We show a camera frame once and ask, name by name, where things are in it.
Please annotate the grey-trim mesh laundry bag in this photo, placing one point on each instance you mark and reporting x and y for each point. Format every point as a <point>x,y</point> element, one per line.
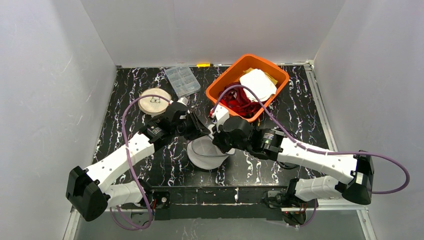
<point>205,155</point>

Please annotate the red bra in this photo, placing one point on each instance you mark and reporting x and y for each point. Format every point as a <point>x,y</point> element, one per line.
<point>241,107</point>

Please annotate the yellow marker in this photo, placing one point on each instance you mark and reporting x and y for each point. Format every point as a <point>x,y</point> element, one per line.
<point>204,65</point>

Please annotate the dark maroon bra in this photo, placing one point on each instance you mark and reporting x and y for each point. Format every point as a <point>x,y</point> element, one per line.
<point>235,97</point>

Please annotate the yellow bra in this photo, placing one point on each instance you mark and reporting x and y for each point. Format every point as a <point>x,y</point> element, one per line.
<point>273,78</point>

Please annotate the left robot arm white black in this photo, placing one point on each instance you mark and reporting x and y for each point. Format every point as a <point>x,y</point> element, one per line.
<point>116,165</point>

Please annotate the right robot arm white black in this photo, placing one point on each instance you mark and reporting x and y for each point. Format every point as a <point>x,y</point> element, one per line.
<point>346,176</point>

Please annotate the clear plastic compartment box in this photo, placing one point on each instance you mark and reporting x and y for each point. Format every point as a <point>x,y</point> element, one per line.
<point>182,80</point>

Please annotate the orange plastic bin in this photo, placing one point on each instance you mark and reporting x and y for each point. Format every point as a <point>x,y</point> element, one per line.
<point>230,79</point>

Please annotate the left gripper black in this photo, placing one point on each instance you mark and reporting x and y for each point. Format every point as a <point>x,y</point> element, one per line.
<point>197,126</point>

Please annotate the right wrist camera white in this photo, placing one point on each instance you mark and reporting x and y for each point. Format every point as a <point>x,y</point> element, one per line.
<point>220,114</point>

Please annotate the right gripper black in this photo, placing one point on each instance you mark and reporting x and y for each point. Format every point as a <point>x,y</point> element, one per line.
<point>218,138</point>

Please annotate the plain white bra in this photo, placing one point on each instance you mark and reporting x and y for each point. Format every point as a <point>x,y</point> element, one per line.
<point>260,84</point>

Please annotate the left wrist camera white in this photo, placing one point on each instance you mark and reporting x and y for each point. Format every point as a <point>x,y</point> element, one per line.
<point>183,100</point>

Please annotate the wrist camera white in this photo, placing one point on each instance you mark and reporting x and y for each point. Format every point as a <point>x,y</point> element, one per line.
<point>220,114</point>
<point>183,100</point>

